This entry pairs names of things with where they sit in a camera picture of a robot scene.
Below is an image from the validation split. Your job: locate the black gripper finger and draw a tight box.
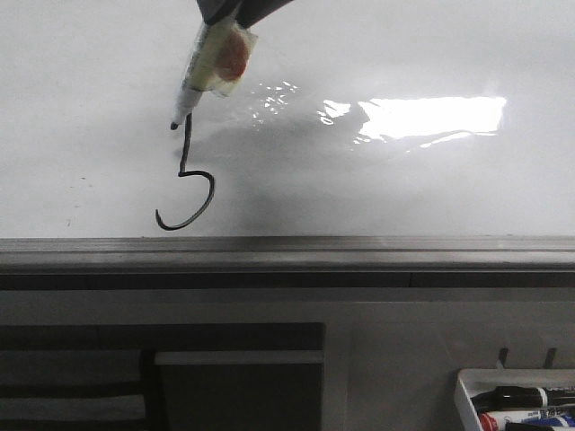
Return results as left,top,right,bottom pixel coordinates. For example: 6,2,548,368
196,0,291,28

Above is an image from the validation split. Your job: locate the white whiteboard marker with tape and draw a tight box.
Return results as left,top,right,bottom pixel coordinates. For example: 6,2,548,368
170,9,257,130

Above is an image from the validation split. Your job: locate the white whiteboard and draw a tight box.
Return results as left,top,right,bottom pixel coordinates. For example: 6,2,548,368
1,1,574,238

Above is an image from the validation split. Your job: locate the left black tray hook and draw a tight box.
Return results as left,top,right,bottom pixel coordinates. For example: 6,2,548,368
496,347,509,369

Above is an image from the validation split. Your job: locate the right black tray hook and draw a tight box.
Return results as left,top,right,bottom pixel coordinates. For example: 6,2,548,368
543,347,557,369

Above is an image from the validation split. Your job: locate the grey metal whiteboard ledge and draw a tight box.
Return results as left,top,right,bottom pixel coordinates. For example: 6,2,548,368
1,235,574,290

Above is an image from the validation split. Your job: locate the black tray hook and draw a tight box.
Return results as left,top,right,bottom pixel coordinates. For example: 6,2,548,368
543,347,557,369
496,347,509,369

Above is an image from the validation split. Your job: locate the black capped marker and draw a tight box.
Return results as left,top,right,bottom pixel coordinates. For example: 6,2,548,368
471,386,574,413

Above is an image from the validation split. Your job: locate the blue capped marker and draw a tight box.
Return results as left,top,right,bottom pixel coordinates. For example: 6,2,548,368
504,416,574,431

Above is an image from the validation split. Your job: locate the red capped marker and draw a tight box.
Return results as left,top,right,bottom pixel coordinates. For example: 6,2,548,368
478,407,574,430

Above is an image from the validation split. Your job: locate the dark box under ledge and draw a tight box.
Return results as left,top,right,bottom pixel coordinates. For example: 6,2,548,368
155,352,323,430

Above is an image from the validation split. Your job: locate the white marker tray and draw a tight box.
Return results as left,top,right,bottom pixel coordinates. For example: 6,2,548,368
454,369,574,431

